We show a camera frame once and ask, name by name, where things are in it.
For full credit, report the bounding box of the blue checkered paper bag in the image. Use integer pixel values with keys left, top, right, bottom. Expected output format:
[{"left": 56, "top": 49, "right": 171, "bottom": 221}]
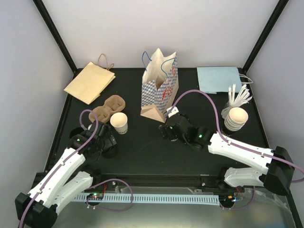
[{"left": 141, "top": 48, "right": 179, "bottom": 123}]

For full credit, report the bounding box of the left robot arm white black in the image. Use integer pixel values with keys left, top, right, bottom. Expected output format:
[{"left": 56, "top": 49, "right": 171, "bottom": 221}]
[{"left": 15, "top": 121, "right": 117, "bottom": 228}]

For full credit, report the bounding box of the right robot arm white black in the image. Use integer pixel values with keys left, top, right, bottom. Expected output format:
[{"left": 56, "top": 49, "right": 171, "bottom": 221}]
[{"left": 159, "top": 114, "right": 295, "bottom": 196}]

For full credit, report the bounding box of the white paper coffee cup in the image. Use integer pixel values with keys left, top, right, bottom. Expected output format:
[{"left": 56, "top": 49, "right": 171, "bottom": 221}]
[{"left": 110, "top": 112, "right": 128, "bottom": 134}]

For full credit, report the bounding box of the stack of black lids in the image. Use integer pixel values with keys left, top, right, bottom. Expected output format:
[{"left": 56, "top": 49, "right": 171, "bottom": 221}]
[{"left": 102, "top": 145, "right": 118, "bottom": 159}]

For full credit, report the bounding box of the single black lid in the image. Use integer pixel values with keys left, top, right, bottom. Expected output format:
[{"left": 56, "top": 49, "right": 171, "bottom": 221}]
[{"left": 69, "top": 127, "right": 85, "bottom": 139}]

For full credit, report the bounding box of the brown cardboard cup carrier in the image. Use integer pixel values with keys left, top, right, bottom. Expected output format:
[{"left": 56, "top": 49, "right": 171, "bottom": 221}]
[{"left": 93, "top": 95, "right": 126, "bottom": 123}]

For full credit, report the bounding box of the small electronics board left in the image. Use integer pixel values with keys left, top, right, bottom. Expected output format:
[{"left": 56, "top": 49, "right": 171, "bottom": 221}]
[{"left": 86, "top": 193, "right": 104, "bottom": 201}]

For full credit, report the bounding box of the small electronics board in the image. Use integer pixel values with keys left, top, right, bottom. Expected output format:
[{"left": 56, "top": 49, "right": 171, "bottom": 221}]
[
  {"left": 218, "top": 195, "right": 243, "bottom": 205},
  {"left": 86, "top": 193, "right": 104, "bottom": 201}
]

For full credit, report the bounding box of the light blue paper bag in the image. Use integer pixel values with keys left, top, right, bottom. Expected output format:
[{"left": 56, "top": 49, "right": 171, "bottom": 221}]
[{"left": 197, "top": 66, "right": 253, "bottom": 94}]

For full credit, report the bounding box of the stack of paper cups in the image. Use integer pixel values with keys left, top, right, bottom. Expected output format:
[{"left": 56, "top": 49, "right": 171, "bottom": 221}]
[{"left": 221, "top": 107, "right": 248, "bottom": 136}]

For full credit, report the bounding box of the brown kraft paper bag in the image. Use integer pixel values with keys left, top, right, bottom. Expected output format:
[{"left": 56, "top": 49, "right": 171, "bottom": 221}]
[{"left": 64, "top": 62, "right": 115, "bottom": 105}]

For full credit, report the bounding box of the small electronics board right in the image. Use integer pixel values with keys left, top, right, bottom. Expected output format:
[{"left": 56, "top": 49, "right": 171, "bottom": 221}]
[{"left": 218, "top": 195, "right": 243, "bottom": 205}]

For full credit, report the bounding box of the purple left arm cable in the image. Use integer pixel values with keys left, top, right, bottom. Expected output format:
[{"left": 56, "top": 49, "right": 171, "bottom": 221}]
[{"left": 18, "top": 109, "right": 99, "bottom": 228}]

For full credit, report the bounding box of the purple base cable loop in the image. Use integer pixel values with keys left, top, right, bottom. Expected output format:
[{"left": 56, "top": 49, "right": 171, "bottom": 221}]
[{"left": 85, "top": 179, "right": 134, "bottom": 211}]

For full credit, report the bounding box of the light blue slotted cable duct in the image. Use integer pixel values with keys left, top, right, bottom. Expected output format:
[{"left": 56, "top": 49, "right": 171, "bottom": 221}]
[{"left": 72, "top": 193, "right": 219, "bottom": 206}]

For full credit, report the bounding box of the left black frame post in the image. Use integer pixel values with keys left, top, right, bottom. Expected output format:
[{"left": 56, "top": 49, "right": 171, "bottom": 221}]
[{"left": 33, "top": 0, "right": 77, "bottom": 74}]

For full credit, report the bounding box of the black frame post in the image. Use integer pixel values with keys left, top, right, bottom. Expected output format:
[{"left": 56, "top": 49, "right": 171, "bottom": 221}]
[
  {"left": 33, "top": 0, "right": 77, "bottom": 74},
  {"left": 242, "top": 0, "right": 289, "bottom": 73}
]

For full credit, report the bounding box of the right black frame post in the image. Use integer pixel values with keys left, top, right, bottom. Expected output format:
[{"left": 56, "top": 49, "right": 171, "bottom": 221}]
[{"left": 242, "top": 0, "right": 289, "bottom": 73}]

